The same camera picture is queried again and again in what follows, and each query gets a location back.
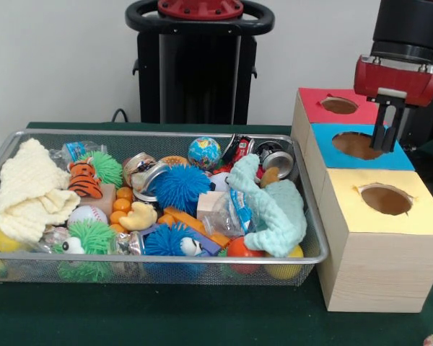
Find black upright panel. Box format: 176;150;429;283
399;59;433;145

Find black cable loop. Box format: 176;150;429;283
110;107;131;123

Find wooden box with three holes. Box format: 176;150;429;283
290;86;433;314

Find plain blue spiky ball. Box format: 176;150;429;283
153;164;212;217

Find cream knitted cloth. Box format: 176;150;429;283
0;138;82;243

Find white baseball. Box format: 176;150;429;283
66;205;109;231

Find mint green cloth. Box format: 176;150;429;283
226;153;308;259

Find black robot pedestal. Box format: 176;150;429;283
125;0;276;125

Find yellow plush toy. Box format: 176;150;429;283
123;200;159;231

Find blue spiky ball with eyes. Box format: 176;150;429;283
144;222;212;257

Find shallow clear mesh bin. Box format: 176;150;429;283
0;128;329;288

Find green spiky ball with eyes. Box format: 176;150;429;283
52;219;117;255

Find red ball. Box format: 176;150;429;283
226;236;266;275

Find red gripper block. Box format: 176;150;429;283
353;54;433;153

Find orange tiger plush toy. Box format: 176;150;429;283
66;156;105;200

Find plain green spiky ball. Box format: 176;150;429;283
79;150;124;190

